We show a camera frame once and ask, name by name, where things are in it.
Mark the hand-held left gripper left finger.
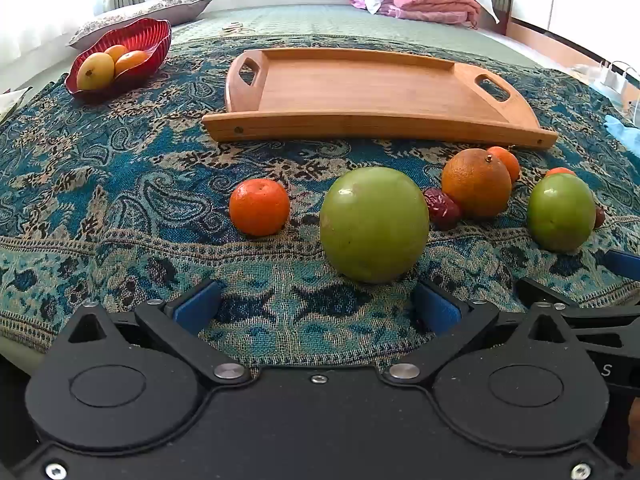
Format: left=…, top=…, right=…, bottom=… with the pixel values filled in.
left=52, top=280, right=251, bottom=386

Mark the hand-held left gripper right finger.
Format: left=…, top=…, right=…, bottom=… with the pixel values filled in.
left=382, top=280, right=595, bottom=386

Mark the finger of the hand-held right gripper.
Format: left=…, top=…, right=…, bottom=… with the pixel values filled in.
left=516, top=276, right=640, bottom=333
left=602, top=249, right=640, bottom=282

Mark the small green apple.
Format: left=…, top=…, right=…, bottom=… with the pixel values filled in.
left=526, top=173, right=597, bottom=253

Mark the large green apple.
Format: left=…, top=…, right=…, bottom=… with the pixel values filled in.
left=319, top=166, right=431, bottom=284

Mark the large orange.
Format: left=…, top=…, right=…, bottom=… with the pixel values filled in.
left=441, top=148, right=513, bottom=219

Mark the wooden tray with handles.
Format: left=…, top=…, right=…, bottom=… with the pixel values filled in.
left=201, top=48, right=559, bottom=149

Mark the blue paisley blanket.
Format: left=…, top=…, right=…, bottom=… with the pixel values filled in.
left=0, top=35, right=640, bottom=367

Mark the yellow mango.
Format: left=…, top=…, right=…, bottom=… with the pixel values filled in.
left=76, top=52, right=116, bottom=92

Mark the white wardrobe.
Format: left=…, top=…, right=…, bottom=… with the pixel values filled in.
left=507, top=0, right=640, bottom=83

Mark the red glass bowl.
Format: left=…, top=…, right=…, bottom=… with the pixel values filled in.
left=64, top=17, right=173, bottom=102

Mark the green quilted bedspread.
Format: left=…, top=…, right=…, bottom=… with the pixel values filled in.
left=165, top=4, right=548, bottom=68

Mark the floral pillow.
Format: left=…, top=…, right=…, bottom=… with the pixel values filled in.
left=67, top=0, right=213, bottom=51

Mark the pink folded blanket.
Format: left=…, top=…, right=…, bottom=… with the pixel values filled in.
left=350, top=0, right=483, bottom=28

